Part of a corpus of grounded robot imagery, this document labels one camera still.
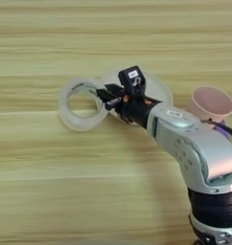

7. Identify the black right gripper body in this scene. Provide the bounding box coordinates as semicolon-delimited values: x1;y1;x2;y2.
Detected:
113;91;163;129

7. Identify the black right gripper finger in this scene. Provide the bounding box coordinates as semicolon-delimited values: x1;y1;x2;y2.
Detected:
95;88;123;111
104;82;126;97

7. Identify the round white plate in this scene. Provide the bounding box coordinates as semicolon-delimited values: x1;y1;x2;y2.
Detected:
100;68;174;124

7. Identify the clear tape roll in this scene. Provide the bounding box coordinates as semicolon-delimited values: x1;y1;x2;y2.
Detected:
57;77;109;133

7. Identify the small black white-label box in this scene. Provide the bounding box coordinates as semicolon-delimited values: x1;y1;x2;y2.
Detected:
117;65;147;98

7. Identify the pink cup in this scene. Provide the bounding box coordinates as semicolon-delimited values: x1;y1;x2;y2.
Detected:
188;85;232;129

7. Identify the small purple block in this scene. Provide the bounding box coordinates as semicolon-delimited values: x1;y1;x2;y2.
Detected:
213;119;232;140

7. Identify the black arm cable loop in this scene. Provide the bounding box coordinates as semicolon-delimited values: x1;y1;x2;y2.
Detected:
200;118;232;145

